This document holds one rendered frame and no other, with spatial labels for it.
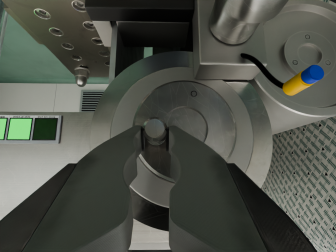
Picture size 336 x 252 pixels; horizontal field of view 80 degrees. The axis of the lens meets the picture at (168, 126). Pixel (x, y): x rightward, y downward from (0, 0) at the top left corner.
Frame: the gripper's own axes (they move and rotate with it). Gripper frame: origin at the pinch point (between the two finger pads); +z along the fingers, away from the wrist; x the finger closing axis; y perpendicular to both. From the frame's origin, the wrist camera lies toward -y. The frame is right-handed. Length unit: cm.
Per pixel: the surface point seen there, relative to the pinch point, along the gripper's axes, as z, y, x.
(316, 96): 6.1, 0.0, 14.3
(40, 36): 31.9, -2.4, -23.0
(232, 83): 6.0, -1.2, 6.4
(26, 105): 262, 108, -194
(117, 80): 6.1, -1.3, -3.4
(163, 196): -0.1, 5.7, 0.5
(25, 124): 33.1, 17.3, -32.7
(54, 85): 282, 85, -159
